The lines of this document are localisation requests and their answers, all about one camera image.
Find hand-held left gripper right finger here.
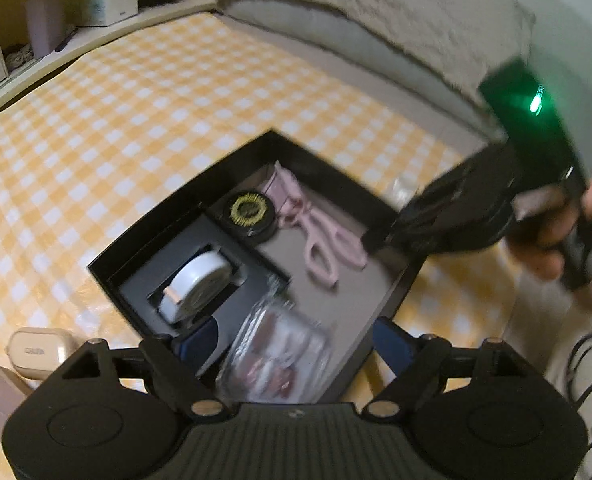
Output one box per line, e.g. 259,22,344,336
360,316,532,418

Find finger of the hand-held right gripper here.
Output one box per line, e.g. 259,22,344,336
362,195,429,263

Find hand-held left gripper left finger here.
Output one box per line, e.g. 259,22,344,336
50,317,235,420

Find large shallow black tray box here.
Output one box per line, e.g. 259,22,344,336
86,129,429,405

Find white round device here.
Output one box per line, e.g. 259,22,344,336
164,251,233,323

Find pink eyelash curler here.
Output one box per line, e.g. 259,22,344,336
260,161,369,287

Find clear press-on nail box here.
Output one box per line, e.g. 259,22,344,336
215,299,333,405

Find small black box with insert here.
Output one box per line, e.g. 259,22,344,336
108,211,293,335

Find black round tin gold emblem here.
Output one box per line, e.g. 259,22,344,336
220,190,279,242

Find person's right hand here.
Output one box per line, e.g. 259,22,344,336
506,179,592,312

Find beige earbud case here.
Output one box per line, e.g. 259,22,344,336
4,327,75,387

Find grey pillow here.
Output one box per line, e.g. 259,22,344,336
225,0,503,133

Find grey fluffy blanket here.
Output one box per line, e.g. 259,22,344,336
218,0,538,107

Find small pink box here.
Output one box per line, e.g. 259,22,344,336
0,365,35,437

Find yellow checkered cloth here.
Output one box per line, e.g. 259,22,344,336
0,10,557,480

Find tissue pack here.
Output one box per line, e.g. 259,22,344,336
70,0,140,27

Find long wooden shelf unit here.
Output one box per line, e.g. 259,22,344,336
0,0,217,126

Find black cables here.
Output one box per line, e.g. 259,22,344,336
560,329,592,480

